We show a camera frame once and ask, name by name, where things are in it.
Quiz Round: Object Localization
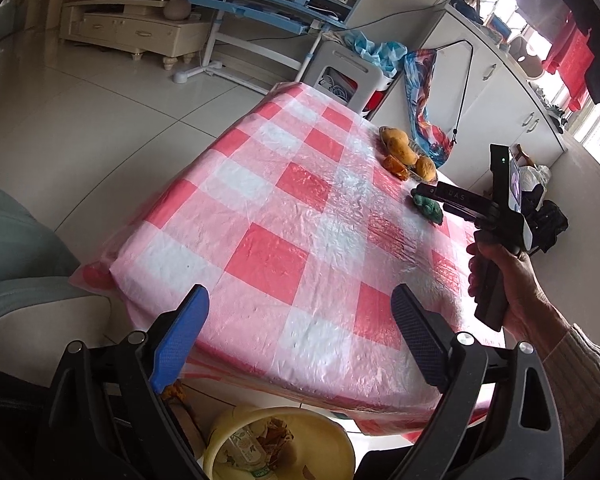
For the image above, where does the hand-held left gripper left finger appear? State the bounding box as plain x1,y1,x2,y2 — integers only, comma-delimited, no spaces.
45,283,211,480

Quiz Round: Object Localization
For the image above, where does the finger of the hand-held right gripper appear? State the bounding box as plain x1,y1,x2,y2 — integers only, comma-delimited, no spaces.
410,183,449,205

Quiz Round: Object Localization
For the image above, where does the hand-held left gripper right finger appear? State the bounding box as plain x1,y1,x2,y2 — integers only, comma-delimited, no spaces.
387,283,564,480

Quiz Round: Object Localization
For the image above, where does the green plush crocodile toy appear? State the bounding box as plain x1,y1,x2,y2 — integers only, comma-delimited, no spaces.
412,195,446,226

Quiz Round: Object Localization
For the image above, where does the orange peel piece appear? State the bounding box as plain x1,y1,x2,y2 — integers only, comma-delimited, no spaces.
383,154,410,180

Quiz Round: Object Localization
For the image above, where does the clear plastic bottle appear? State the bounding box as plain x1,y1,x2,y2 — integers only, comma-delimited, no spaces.
224,424,276,480

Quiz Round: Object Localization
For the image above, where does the yellow plastic bin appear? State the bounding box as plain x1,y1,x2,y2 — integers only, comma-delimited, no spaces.
202,405,357,480

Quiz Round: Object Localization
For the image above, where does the person's right forearm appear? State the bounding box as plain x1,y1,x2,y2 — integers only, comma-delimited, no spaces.
539,322,600,462

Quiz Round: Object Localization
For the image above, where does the person's right hand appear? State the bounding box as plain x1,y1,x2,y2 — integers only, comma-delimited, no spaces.
466,238,567,357

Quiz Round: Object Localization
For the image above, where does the round brownish mango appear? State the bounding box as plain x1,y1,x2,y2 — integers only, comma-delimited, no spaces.
413,155,439,182

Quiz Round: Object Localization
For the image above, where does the white sack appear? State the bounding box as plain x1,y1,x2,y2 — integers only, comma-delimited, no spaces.
518,163,552,196

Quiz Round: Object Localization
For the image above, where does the yellow mango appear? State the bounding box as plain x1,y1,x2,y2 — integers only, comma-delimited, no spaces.
383,127,411,149
392,140,419,166

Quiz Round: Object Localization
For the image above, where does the wooden chair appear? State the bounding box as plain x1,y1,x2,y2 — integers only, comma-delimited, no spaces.
512,143,536,169

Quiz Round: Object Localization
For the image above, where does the black jacket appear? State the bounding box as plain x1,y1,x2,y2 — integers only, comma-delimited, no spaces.
530,198,570,256

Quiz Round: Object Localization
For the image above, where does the glass fruit dish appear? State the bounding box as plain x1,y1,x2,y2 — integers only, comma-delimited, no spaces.
378,125,440,184

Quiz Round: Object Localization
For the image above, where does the colourful printed bag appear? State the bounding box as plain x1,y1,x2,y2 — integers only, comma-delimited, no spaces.
402,39,476,169

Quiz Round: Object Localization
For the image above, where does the white cabinet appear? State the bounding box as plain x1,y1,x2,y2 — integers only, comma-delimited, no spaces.
374,2,569,196

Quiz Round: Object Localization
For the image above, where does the red and white container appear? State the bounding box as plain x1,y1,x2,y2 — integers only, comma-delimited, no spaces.
363,77,396,111

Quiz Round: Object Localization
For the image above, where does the pink checkered table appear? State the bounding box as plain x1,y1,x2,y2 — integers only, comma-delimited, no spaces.
69,82,507,444

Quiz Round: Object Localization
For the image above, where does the blue plastic bag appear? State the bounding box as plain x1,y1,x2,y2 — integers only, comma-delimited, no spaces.
337,29,409,79

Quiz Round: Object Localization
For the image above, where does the red hanging garment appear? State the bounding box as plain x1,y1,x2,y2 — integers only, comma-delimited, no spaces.
542,19,594,114

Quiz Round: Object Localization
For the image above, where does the white plastic stool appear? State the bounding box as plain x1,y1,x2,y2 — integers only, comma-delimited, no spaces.
302,39,396,111

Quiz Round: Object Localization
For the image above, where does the light blue sofa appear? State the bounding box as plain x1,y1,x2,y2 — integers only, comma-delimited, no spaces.
0,179,131,362

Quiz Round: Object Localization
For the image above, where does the black hanging garment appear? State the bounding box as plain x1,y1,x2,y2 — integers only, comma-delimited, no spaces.
504,0,600,155

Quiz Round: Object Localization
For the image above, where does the blue study desk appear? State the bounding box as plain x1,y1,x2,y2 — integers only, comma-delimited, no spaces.
172,0,369,96

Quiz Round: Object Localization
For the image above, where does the beige kettlebell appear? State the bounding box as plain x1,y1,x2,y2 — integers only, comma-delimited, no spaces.
162,0,194,22

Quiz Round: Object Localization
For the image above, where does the cream television cabinet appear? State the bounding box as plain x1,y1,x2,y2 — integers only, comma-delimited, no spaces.
59,0,214,71

